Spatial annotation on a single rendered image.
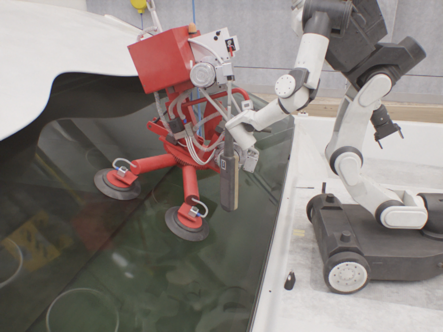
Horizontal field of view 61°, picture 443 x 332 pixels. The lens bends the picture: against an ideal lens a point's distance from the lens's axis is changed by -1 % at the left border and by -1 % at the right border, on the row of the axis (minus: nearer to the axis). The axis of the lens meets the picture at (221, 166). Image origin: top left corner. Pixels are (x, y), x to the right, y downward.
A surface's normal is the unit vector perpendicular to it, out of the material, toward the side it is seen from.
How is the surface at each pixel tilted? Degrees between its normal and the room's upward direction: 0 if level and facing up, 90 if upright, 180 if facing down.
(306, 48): 64
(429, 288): 0
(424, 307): 0
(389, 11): 90
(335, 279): 90
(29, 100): 21
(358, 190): 113
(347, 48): 99
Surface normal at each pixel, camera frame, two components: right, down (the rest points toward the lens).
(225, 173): -0.75, 0.27
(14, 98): 0.33, -0.80
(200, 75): -0.22, 0.25
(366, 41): 0.04, 0.55
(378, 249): 0.00, -0.91
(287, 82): -0.67, -0.15
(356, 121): -0.05, 0.76
